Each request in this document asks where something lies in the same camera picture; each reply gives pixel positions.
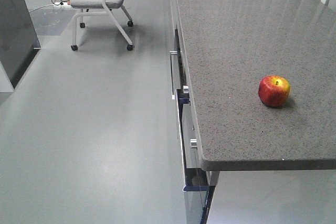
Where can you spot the red yellow apple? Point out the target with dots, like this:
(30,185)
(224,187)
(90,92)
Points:
(273,91)

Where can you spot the dark grey fridge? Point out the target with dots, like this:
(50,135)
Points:
(19,43)

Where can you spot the grey speckled kitchen counter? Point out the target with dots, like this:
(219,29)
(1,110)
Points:
(274,165)

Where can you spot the white power strip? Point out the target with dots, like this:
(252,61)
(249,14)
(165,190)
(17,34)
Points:
(62,4)

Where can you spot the lower steel drawer handle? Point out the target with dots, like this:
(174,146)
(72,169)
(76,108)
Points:
(195,179)

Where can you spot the steel drawer handle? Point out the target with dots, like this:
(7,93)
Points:
(175,72)
(195,179)

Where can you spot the upper steel drawer handle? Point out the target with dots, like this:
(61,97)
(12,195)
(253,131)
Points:
(175,72)

